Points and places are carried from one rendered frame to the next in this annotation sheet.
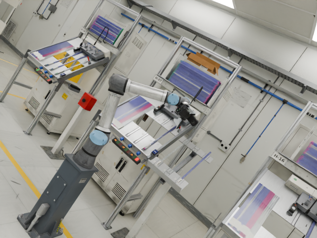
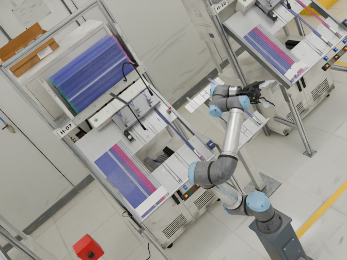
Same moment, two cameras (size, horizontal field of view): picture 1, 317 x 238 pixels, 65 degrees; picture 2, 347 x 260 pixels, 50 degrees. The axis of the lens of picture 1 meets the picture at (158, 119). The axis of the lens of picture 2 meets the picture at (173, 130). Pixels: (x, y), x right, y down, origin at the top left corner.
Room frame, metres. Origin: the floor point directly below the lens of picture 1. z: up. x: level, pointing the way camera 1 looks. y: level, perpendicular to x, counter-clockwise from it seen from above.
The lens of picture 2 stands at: (0.71, 1.34, 2.36)
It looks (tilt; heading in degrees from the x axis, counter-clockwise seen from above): 33 degrees down; 318
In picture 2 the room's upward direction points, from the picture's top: 33 degrees counter-clockwise
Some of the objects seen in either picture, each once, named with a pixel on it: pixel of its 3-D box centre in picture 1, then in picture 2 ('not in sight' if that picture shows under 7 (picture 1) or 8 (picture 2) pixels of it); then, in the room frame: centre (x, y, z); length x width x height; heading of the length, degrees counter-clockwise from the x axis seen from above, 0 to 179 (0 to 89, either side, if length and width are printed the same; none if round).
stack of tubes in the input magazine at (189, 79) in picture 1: (194, 82); (92, 73); (2.68, -0.09, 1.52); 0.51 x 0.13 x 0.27; 63
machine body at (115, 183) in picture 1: (132, 171); (162, 185); (2.82, -0.10, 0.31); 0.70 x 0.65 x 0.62; 63
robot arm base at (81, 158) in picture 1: (86, 156); (266, 217); (1.65, 0.26, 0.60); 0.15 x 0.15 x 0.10
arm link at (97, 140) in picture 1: (95, 141); (258, 205); (1.65, 0.26, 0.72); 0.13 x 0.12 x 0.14; 4
